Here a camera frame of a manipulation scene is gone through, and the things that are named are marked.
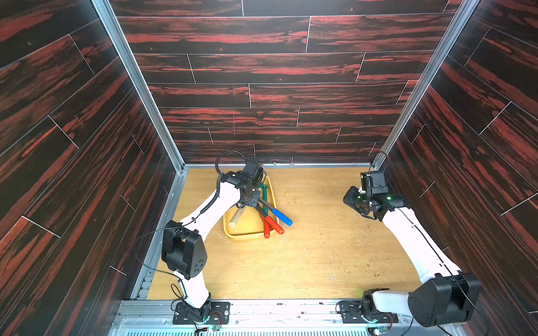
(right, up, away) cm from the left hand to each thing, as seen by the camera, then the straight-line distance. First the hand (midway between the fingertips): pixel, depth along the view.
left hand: (251, 199), depth 87 cm
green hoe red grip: (+6, -12, -1) cm, 13 cm away
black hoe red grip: (+8, -9, -2) cm, 13 cm away
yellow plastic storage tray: (-1, -13, +9) cm, 15 cm away
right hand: (+41, +1, -5) cm, 41 cm away
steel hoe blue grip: (+11, -6, +4) cm, 13 cm away
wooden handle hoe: (-4, -5, -16) cm, 17 cm away
